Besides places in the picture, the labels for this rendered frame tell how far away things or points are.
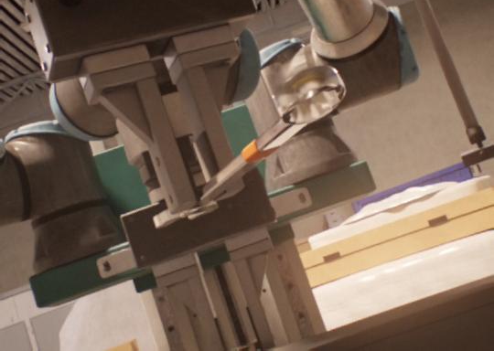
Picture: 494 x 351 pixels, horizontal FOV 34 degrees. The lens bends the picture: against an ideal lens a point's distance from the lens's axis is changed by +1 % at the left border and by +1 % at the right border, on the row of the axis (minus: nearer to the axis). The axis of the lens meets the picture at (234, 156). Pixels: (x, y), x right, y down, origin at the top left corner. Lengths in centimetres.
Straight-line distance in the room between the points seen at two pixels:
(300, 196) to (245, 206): 79
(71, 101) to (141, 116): 35
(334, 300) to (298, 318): 236
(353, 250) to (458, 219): 52
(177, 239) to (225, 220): 5
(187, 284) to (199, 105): 27
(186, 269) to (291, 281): 97
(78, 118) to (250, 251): 25
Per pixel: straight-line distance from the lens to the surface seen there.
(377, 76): 150
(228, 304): 171
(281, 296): 167
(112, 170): 166
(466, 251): 386
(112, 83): 48
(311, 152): 149
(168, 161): 47
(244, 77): 90
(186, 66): 49
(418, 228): 393
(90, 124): 85
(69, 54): 47
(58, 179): 152
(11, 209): 151
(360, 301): 399
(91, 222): 151
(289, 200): 148
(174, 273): 71
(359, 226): 405
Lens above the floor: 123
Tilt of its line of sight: 9 degrees up
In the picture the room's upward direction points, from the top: 19 degrees counter-clockwise
